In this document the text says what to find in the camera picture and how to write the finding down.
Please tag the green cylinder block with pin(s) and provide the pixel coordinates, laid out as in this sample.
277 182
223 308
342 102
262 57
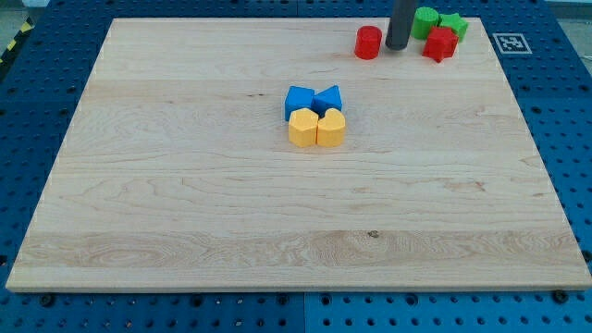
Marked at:
423 20

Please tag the red star block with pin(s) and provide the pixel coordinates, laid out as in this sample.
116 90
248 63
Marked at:
440 43

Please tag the green star block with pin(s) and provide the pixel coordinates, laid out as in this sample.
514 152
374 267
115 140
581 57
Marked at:
454 21

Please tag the blue cube block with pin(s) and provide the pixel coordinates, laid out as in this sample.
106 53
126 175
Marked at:
297 98

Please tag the black yellow hazard tape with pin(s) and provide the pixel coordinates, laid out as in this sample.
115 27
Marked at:
14 47

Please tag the yellow heart block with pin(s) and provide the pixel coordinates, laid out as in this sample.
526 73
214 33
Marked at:
331 128

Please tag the wooden board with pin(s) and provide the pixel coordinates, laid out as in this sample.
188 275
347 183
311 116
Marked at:
177 174

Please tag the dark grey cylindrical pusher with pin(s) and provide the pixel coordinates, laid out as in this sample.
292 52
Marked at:
400 24

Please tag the yellow hexagon block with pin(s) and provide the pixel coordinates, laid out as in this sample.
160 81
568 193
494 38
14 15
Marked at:
303 127

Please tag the red cylinder block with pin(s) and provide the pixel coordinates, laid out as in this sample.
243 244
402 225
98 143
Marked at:
368 41

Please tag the white fiducial marker tag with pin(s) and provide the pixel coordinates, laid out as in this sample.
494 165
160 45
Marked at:
510 43

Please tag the blue triangle block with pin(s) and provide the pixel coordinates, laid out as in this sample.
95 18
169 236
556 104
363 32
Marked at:
328 98

